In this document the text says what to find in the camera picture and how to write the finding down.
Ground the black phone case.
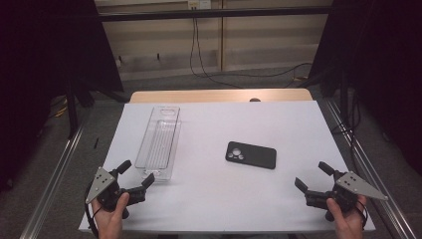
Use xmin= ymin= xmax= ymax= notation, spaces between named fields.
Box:
xmin=225 ymin=140 xmax=278 ymax=170

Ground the metal floor rail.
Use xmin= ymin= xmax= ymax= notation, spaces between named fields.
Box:
xmin=19 ymin=108 xmax=92 ymax=239
xmin=322 ymin=98 xmax=420 ymax=239

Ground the clear plastic packaging tray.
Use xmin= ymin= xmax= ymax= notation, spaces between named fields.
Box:
xmin=133 ymin=106 xmax=183 ymax=182

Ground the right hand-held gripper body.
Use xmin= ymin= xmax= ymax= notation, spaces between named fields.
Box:
xmin=304 ymin=169 xmax=389 ymax=223

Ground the black floor cable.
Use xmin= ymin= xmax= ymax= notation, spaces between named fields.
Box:
xmin=193 ymin=18 xmax=314 ymax=81
xmin=189 ymin=18 xmax=245 ymax=90

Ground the white wall outlet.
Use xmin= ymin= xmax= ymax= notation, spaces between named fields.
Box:
xmin=187 ymin=0 xmax=212 ymax=10

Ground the black curtain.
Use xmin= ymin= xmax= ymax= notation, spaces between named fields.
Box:
xmin=0 ymin=0 xmax=124 ymax=193
xmin=307 ymin=0 xmax=422 ymax=177

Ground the person's left hand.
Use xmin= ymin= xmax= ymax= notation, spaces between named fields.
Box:
xmin=91 ymin=191 xmax=131 ymax=239

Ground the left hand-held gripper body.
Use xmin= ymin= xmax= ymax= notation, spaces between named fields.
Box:
xmin=85 ymin=166 xmax=147 ymax=220

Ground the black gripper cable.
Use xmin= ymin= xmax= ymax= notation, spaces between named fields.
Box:
xmin=356 ymin=198 xmax=369 ymax=231
xmin=84 ymin=180 xmax=101 ymax=239

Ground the black horizontal metal bar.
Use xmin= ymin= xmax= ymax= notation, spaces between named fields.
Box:
xmin=98 ymin=5 xmax=332 ymax=23

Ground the person's right hand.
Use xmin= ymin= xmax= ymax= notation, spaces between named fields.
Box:
xmin=325 ymin=194 xmax=368 ymax=239

